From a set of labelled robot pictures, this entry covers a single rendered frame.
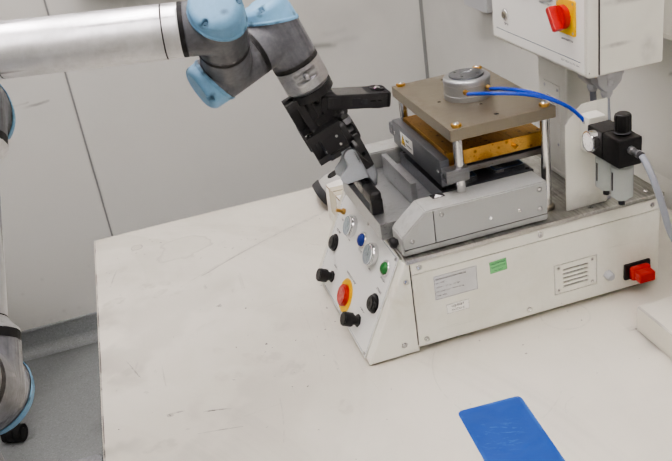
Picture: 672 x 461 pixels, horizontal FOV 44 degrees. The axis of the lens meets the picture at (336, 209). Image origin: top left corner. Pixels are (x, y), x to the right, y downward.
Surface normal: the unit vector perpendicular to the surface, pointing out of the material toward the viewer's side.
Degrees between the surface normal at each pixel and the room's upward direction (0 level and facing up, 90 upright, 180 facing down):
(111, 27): 59
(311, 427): 0
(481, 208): 90
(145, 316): 0
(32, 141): 90
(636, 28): 90
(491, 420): 0
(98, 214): 90
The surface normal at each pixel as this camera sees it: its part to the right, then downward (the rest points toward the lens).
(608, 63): 0.27, 0.38
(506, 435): -0.14, -0.89
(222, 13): 0.03, -0.34
